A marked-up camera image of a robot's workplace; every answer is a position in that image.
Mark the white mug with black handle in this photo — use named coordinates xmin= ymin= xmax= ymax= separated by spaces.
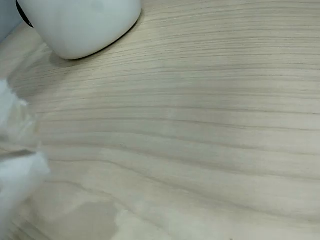
xmin=15 ymin=0 xmax=143 ymax=61

